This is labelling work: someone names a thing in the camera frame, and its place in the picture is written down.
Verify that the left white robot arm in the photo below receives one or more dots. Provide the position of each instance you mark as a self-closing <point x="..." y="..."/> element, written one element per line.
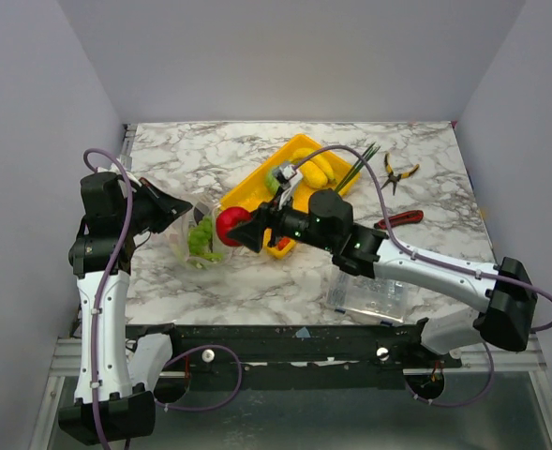
<point x="114" y="397"/>

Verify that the celery stalk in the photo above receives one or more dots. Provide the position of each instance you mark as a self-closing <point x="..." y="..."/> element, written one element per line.
<point x="205" y="260"/>

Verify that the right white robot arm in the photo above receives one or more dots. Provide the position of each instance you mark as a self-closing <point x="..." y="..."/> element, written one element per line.
<point x="498" y="301"/>

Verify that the green lettuce leaf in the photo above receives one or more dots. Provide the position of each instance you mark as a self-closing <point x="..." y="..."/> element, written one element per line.
<point x="200" y="237"/>

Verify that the clear zip top bag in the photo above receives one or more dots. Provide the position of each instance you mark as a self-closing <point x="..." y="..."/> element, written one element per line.
<point x="176" y="234"/>

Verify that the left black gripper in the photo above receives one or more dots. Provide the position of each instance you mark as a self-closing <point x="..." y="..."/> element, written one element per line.
<point x="168" y="206"/>

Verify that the green chives bunch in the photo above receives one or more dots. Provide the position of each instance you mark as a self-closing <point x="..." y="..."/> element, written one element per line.
<point x="371" y="151"/>

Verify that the green cabbage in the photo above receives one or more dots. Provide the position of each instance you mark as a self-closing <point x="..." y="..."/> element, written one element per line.
<point x="271" y="183"/>

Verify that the red utility knife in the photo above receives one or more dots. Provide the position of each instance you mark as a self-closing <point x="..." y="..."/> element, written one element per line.
<point x="405" y="218"/>

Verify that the red tomato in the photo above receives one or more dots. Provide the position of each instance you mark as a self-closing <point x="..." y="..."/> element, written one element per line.
<point x="227" y="220"/>

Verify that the yellow banana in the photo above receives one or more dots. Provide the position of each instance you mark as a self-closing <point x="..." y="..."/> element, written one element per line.
<point x="319" y="160"/>

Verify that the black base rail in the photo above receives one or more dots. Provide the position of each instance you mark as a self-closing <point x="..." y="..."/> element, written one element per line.
<point x="288" y="357"/>

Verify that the clear plastic screw box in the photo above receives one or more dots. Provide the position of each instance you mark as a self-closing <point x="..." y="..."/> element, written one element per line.
<point x="368" y="300"/>

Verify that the red chili pepper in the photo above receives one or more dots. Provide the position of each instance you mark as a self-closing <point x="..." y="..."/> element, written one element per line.
<point x="283" y="242"/>

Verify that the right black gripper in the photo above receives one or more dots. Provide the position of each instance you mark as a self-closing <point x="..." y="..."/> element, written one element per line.
<point x="269" y="223"/>

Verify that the yellow handled pliers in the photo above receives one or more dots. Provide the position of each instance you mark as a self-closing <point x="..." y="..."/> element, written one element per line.
<point x="393" y="178"/>

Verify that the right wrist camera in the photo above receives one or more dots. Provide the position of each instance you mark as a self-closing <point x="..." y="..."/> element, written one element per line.
<point x="288" y="178"/>

